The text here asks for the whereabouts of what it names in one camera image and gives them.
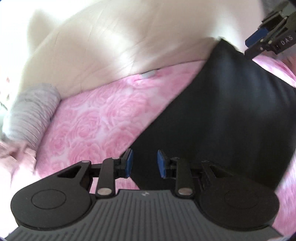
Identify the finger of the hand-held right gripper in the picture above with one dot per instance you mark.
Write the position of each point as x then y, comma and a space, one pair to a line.
259, 49
255, 38

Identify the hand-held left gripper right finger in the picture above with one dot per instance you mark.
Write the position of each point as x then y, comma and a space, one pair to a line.
161, 163

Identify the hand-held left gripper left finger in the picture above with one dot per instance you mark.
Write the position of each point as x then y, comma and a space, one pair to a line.
130, 162

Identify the black pants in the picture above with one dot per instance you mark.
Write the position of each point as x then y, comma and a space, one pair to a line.
219, 104

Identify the pink floral blanket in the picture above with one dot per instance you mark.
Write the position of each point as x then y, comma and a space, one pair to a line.
92, 120

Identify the small grey tag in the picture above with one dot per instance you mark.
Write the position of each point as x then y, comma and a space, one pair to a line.
149, 74

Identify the white striped quilt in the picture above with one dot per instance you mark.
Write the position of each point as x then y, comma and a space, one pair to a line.
32, 115

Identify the cream padded headboard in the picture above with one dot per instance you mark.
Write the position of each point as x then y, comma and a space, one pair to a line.
115, 41

